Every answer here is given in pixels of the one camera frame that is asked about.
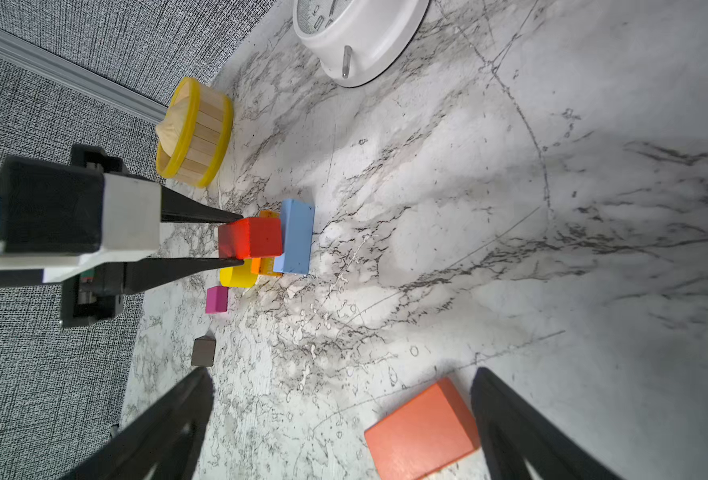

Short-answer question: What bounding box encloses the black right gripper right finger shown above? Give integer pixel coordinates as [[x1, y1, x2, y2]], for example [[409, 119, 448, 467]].
[[471, 367, 618, 479]]

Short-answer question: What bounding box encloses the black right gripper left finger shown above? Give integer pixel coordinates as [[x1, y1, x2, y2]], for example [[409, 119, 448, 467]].
[[63, 367, 214, 479]]

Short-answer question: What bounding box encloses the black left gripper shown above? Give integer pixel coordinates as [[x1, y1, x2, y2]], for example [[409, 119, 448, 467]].
[[0, 145, 244, 327]]

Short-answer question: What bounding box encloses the orange-red wood block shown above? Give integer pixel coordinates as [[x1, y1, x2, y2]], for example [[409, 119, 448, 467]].
[[365, 377, 481, 479]]

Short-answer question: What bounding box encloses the yellow wood cylinder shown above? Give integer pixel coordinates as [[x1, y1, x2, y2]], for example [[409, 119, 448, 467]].
[[219, 259, 258, 289]]

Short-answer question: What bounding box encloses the red wood block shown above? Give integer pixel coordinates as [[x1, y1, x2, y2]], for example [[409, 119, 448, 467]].
[[218, 217, 284, 260]]

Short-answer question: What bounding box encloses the orange wood bar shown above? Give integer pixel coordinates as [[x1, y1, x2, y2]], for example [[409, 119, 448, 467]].
[[251, 210, 282, 277]]

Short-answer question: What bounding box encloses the light blue wood block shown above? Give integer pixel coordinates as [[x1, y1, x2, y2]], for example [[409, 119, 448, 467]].
[[274, 199, 315, 275]]

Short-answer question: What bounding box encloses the brown wood block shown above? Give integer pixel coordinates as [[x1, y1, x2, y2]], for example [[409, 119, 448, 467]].
[[191, 336, 217, 368]]

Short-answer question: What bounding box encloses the magenta wood cube left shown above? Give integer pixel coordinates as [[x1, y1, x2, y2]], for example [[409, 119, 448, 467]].
[[205, 285, 229, 315]]

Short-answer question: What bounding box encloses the yellow rimmed wooden steamer basket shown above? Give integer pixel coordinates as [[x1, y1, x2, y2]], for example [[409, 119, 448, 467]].
[[156, 77, 234, 188]]

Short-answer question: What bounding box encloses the right cream steamed bun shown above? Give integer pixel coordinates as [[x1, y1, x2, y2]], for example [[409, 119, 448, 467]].
[[155, 99, 189, 146]]

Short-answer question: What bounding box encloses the white round alarm clock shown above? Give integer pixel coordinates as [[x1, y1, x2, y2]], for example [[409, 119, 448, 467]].
[[293, 0, 430, 88]]

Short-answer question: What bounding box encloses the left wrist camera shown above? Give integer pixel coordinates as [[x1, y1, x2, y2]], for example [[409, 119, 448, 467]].
[[0, 156, 162, 283]]

